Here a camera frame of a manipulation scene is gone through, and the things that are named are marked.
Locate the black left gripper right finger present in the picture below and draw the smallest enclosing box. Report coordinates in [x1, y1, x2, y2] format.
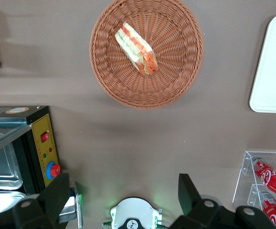
[169, 173, 276, 229]

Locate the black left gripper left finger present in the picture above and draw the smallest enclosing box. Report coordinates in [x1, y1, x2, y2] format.
[12, 173, 71, 229]

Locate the triangle sandwich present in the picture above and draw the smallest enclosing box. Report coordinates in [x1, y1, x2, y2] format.
[114, 21, 159, 77]

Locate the round brown wicker basket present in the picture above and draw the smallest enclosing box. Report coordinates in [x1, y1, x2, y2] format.
[89, 0, 204, 110]

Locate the cream rectangular serving tray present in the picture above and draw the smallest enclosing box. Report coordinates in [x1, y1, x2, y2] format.
[249, 12, 276, 114]

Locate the grey metal box green light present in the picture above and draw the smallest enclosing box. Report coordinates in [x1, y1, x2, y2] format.
[58, 181, 84, 229]

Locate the clear acrylic bottle rack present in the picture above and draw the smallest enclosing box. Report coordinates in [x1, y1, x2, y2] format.
[232, 150, 276, 229]

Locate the black food warmer yellow panel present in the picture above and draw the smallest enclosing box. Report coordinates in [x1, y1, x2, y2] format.
[0, 104, 61, 215]

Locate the red cola bottle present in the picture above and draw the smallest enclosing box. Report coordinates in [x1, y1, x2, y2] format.
[251, 155, 276, 206]
[259, 190, 276, 229]

